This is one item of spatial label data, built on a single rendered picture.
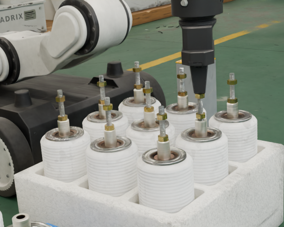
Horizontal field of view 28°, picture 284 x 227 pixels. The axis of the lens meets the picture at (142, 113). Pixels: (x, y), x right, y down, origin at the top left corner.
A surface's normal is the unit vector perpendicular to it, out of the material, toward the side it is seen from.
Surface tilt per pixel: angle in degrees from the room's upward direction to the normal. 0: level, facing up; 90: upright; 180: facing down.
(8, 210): 0
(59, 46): 90
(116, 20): 83
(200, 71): 90
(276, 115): 0
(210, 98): 90
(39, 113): 45
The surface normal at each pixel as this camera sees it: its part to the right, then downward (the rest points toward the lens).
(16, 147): 0.62, -0.32
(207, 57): 0.61, 0.21
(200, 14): 0.07, 0.30
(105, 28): 0.77, 0.20
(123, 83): 0.50, -0.57
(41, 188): -0.61, 0.28
